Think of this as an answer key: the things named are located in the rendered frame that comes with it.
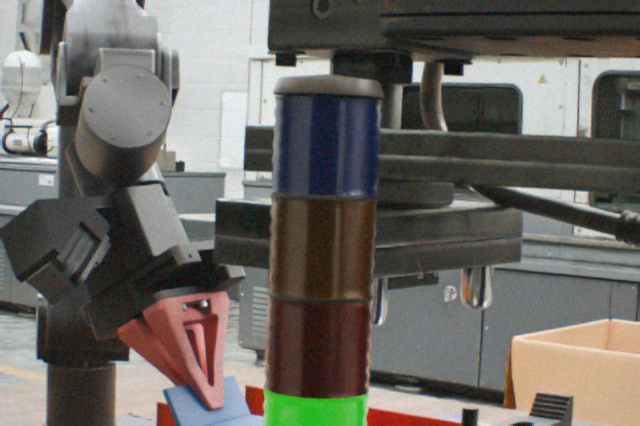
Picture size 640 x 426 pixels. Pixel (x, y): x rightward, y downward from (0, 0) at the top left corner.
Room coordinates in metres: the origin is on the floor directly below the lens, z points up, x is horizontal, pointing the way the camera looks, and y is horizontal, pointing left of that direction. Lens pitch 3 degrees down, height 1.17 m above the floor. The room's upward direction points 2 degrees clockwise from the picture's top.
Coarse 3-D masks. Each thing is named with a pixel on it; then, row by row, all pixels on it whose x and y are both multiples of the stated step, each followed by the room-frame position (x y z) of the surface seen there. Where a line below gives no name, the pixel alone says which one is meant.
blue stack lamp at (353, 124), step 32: (288, 96) 0.45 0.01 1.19; (288, 128) 0.45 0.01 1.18; (320, 128) 0.44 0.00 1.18; (352, 128) 0.44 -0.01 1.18; (288, 160) 0.45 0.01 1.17; (320, 160) 0.44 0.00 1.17; (352, 160) 0.44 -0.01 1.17; (288, 192) 0.45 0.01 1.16; (320, 192) 0.44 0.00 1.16; (352, 192) 0.44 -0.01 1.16
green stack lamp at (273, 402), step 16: (272, 400) 0.45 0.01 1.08; (288, 400) 0.44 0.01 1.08; (304, 400) 0.45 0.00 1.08; (320, 400) 0.45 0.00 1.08; (336, 400) 0.45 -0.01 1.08; (352, 400) 0.45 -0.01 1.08; (272, 416) 0.45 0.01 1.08; (288, 416) 0.44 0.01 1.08; (304, 416) 0.44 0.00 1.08; (320, 416) 0.44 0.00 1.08; (336, 416) 0.44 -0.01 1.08; (352, 416) 0.45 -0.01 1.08
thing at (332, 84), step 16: (288, 80) 0.45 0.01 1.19; (304, 80) 0.44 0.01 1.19; (320, 80) 0.44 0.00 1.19; (336, 80) 0.44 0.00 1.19; (352, 80) 0.44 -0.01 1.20; (368, 80) 0.45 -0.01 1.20; (320, 96) 0.46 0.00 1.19; (336, 96) 0.45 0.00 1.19; (352, 96) 0.45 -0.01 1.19; (368, 96) 0.45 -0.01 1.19
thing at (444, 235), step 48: (384, 96) 0.73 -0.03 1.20; (384, 144) 0.70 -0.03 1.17; (432, 144) 0.68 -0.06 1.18; (480, 144) 0.66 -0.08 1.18; (528, 144) 0.65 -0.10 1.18; (576, 144) 0.63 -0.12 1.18; (624, 144) 0.61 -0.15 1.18; (384, 192) 0.71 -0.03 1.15; (432, 192) 0.75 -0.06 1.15; (624, 192) 0.61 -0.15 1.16; (240, 240) 0.71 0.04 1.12; (384, 240) 0.68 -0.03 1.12; (432, 240) 0.72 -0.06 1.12; (480, 240) 0.76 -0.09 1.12; (384, 288) 0.69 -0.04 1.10; (480, 288) 0.78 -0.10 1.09
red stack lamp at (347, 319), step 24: (288, 312) 0.45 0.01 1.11; (312, 312) 0.44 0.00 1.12; (336, 312) 0.44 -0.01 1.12; (360, 312) 0.45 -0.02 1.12; (288, 336) 0.44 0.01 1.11; (312, 336) 0.44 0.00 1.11; (336, 336) 0.44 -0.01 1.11; (360, 336) 0.45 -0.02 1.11; (288, 360) 0.44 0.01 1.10; (312, 360) 0.44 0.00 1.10; (336, 360) 0.44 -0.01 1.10; (360, 360) 0.45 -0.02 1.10; (264, 384) 0.46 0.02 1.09; (288, 384) 0.44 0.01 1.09; (312, 384) 0.44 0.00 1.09; (336, 384) 0.44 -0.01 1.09; (360, 384) 0.45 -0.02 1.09
